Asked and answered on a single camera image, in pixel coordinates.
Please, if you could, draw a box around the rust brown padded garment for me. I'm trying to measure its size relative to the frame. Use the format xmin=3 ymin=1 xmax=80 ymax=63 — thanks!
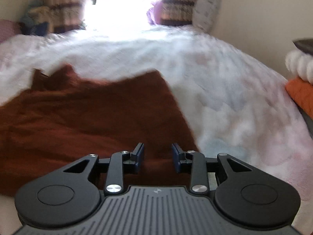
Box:
xmin=1 ymin=64 xmax=197 ymax=196

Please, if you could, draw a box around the pile of clothes in corner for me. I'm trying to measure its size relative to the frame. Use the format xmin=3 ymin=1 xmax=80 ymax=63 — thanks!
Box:
xmin=19 ymin=0 xmax=54 ymax=36

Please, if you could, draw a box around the white floral fleece blanket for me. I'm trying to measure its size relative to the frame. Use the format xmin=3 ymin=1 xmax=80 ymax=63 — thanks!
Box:
xmin=0 ymin=24 xmax=313 ymax=235

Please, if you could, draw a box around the orange cloth item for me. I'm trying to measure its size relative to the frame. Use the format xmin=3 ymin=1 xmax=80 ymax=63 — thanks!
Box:
xmin=285 ymin=77 xmax=313 ymax=119

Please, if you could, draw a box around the white fluffy item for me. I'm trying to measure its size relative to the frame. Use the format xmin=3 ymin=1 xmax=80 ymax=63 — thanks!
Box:
xmin=285 ymin=50 xmax=313 ymax=84

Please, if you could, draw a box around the purple cloth by window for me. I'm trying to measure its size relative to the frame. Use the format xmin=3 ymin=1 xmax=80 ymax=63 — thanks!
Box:
xmin=146 ymin=0 xmax=162 ymax=25

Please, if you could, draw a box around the white patterned pillow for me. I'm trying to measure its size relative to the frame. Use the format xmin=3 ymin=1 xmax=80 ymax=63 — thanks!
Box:
xmin=192 ymin=0 xmax=220 ymax=33

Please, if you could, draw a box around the striped brown curtain right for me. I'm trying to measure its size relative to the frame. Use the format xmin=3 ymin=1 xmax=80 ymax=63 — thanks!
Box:
xmin=160 ymin=0 xmax=196 ymax=27

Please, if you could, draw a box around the striped brown curtain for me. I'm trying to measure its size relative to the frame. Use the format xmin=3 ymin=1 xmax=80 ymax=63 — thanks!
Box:
xmin=42 ymin=0 xmax=83 ymax=33
xmin=160 ymin=0 xmax=196 ymax=27

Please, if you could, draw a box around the striped brown curtain left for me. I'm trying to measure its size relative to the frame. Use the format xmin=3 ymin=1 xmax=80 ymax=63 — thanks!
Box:
xmin=42 ymin=0 xmax=83 ymax=33

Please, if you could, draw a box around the mauve quilted pillow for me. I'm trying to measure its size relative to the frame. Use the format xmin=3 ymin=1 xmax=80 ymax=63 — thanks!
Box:
xmin=0 ymin=19 xmax=21 ymax=43

